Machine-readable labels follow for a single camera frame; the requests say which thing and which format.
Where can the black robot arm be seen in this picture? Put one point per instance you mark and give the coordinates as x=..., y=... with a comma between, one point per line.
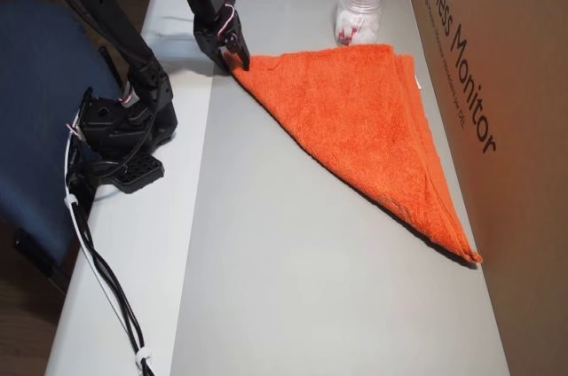
x=133, y=39

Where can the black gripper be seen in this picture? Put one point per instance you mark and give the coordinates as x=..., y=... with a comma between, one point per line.
x=222, y=45

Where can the orange terry towel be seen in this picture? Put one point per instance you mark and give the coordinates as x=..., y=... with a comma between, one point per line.
x=364, y=127

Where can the black table clamp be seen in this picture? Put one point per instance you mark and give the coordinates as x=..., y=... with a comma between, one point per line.
x=139, y=174

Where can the red white paper label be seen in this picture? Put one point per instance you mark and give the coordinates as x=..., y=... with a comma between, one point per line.
x=347, y=35

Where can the white towel tag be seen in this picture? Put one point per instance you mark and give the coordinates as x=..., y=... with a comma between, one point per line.
x=417, y=84

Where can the brown cardboard monitor box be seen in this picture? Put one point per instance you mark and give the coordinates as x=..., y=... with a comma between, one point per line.
x=523, y=172

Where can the clear plastic jar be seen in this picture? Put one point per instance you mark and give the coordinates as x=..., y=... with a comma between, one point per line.
x=360, y=3

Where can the blue office chair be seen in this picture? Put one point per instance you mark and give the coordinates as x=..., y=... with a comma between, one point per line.
x=26, y=127

